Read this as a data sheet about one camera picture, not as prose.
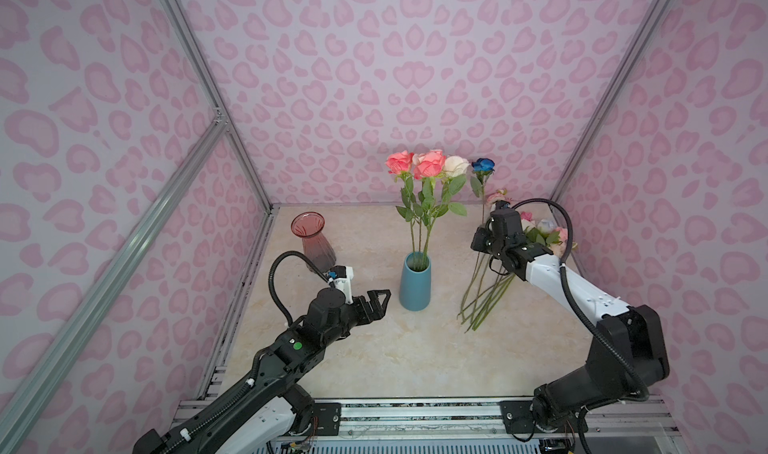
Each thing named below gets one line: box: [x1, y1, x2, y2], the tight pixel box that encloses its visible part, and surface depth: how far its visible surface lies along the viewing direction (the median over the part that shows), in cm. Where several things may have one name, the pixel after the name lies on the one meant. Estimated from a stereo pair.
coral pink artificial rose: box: [385, 150, 423, 253], surface depth 75 cm
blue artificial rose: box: [470, 158, 495, 224], surface depth 97 cm
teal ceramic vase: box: [399, 251, 432, 312], surface depth 82 cm
